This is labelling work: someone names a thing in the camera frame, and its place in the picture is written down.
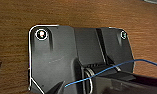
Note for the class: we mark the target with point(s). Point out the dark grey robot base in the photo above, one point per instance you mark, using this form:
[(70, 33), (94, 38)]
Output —
[(54, 56)]

